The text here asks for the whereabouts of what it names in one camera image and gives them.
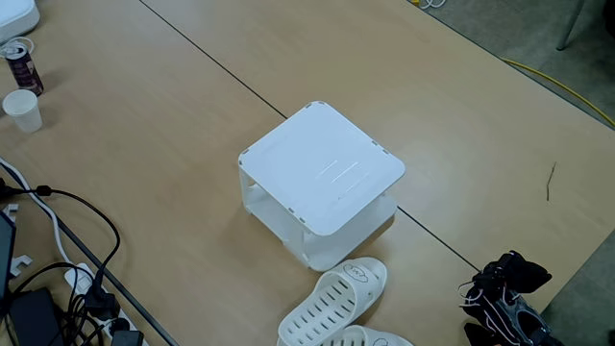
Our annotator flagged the white slipper with dog print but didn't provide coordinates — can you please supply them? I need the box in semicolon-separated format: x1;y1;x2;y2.
319;324;415;346
277;257;388;346

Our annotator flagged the white plastic shoe rack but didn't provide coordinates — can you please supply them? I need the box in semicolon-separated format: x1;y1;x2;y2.
237;100;406;273

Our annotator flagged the grey chair leg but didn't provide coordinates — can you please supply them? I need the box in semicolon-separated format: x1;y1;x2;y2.
555;0;588;52

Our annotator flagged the black plug adapter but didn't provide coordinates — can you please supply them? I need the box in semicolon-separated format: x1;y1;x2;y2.
109;328;146;346

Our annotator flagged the black power plug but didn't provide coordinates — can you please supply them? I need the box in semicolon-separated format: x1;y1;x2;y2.
84;286;122;322

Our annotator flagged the white power strip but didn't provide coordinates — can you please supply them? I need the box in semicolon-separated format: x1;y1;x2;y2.
62;262;151;346

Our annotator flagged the black power brick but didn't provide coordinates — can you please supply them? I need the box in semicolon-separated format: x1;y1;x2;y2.
8;286;65;346

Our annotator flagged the dark laptop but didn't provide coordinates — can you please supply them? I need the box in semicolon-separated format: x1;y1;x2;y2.
0;210;17;302

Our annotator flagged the white paper cup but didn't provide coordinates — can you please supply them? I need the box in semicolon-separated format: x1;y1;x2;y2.
1;88;44;135

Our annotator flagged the yellow cable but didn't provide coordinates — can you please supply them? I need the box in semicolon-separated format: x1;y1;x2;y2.
499;57;615;129

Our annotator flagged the white power strip cord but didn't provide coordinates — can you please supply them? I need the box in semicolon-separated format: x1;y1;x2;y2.
0;158;74;266

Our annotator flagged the black cable with ferrite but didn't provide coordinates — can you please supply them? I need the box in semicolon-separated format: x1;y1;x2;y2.
0;177;122;294

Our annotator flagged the thin white coiled cable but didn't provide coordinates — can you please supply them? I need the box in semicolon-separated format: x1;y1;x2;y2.
0;36;37;60

